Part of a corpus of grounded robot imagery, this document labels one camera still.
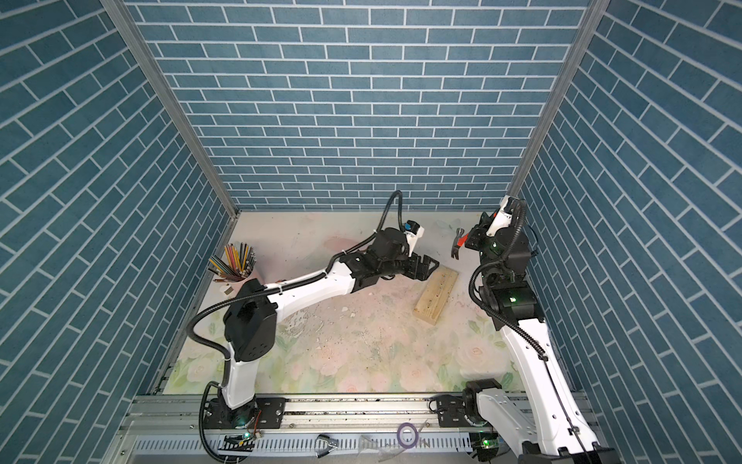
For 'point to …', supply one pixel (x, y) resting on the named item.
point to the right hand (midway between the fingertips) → (491, 215)
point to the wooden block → (435, 294)
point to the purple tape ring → (416, 435)
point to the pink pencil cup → (238, 283)
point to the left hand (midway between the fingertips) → (437, 264)
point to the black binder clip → (325, 444)
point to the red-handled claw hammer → (459, 241)
